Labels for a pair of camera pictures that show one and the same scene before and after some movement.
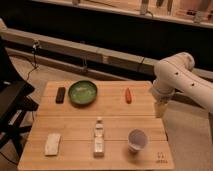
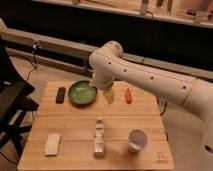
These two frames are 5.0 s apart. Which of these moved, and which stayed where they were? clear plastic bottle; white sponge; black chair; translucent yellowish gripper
Moved: translucent yellowish gripper
Stayed: black chair; clear plastic bottle; white sponge
